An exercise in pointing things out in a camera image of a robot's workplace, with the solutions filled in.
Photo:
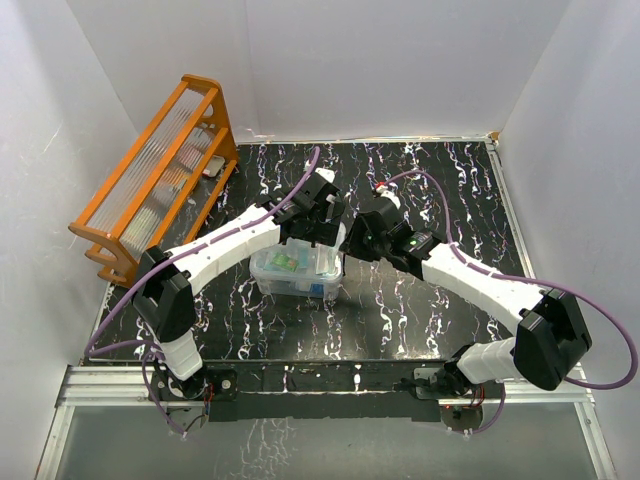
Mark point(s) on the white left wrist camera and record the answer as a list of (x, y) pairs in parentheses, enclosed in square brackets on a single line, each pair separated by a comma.
[(327, 174)]

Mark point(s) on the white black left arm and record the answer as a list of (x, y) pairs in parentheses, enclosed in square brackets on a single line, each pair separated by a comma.
[(167, 282)]

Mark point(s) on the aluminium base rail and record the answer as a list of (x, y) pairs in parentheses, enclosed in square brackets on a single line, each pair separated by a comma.
[(124, 385)]

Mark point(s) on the green medicine carton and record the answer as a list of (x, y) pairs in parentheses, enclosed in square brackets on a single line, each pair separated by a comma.
[(285, 262)]

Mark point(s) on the orange wooden rack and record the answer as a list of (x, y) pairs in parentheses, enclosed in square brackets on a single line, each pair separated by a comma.
[(188, 139)]

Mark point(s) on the clear medicine kit box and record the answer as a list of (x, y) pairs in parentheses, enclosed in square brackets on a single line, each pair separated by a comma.
[(325, 290)]

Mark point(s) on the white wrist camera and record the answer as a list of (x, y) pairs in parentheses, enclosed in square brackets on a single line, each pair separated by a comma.
[(327, 174), (383, 191)]

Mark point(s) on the clear kit lid black handle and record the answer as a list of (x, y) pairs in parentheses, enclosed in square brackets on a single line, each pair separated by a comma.
[(318, 263)]

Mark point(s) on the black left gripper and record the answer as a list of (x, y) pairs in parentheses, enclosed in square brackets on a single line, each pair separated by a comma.
[(325, 233)]

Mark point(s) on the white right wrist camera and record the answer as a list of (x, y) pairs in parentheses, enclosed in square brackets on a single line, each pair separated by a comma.
[(383, 191)]

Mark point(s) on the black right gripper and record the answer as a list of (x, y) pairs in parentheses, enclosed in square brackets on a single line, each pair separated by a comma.
[(352, 247)]

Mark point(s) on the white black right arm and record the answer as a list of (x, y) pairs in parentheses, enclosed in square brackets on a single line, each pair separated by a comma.
[(548, 337)]

